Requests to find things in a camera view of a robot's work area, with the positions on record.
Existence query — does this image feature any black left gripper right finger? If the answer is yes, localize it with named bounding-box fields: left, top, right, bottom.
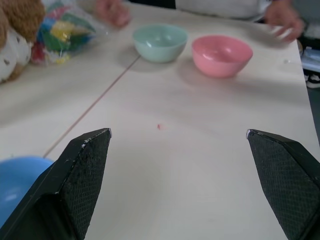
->
left=245, top=128, right=320, bottom=240

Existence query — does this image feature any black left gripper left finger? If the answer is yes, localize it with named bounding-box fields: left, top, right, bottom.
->
left=0, top=128, right=113, bottom=240

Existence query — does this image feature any person's left hand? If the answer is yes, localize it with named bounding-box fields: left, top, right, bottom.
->
left=264, top=2, right=305, bottom=42

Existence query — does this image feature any person's right hand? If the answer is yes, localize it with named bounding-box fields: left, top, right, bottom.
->
left=95, top=0, right=131, bottom=28

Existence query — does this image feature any blue bowl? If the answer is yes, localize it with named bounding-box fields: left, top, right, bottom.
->
left=0, top=155, right=55, bottom=221

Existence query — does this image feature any black and white shoe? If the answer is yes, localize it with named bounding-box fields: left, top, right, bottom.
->
left=304, top=73, right=320, bottom=88

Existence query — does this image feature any pink bowl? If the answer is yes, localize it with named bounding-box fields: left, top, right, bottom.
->
left=191, top=35, right=254, bottom=78

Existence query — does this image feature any clear bag of colourful toys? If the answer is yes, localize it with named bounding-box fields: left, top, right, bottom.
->
left=30, top=1, right=97, bottom=66

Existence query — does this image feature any brown and white plush toy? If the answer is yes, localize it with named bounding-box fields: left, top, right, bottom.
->
left=0, top=0, right=47, bottom=85

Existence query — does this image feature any light green bowl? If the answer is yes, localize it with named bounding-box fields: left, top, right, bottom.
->
left=132, top=23, right=189, bottom=63

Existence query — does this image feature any person's white shirt torso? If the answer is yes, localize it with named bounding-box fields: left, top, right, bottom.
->
left=176, top=0, right=270, bottom=20

